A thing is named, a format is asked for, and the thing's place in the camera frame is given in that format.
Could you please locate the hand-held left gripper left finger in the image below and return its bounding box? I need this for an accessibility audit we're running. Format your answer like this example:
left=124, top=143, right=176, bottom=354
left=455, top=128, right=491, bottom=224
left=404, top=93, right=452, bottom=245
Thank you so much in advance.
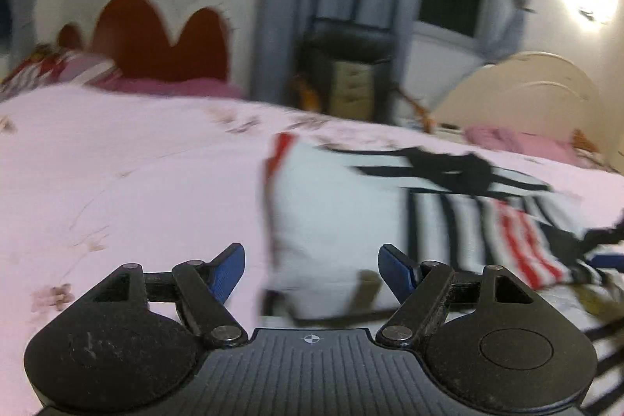
left=92, top=243, right=250, bottom=347

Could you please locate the pink crumpled cloth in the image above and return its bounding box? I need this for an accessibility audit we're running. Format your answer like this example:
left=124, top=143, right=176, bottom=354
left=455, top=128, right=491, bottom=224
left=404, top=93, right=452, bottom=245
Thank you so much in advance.
left=463, top=126, right=583, bottom=164

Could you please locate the black padded chair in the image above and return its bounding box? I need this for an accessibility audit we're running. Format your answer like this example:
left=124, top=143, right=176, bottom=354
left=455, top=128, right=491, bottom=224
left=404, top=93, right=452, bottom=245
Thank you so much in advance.
left=292, top=17, right=432, bottom=127

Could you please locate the orange patterned cloth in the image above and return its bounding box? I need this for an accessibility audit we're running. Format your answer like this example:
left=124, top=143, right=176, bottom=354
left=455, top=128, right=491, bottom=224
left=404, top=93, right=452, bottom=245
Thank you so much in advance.
left=571, top=129, right=608, bottom=169

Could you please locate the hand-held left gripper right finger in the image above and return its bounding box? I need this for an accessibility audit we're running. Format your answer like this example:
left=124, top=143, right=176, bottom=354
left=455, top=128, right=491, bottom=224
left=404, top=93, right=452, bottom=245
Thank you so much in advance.
left=378, top=243, right=538, bottom=347

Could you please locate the pink floral bed sheet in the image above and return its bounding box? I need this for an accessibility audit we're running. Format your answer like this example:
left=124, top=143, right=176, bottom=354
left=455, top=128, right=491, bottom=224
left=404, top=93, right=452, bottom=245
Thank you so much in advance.
left=0, top=83, right=624, bottom=416

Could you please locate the cream arched headboard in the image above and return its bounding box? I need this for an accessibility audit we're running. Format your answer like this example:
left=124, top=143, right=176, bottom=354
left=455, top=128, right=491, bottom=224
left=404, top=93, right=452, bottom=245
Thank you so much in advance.
left=431, top=50, right=606, bottom=166

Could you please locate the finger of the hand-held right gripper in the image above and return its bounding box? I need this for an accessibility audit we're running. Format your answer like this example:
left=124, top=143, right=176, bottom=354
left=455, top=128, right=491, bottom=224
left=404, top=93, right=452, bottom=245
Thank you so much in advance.
left=578, top=212, right=624, bottom=273

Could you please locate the striped white black red garment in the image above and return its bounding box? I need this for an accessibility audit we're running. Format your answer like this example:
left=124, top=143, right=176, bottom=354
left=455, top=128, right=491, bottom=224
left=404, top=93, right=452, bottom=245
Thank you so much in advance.
left=257, top=132, right=624, bottom=416

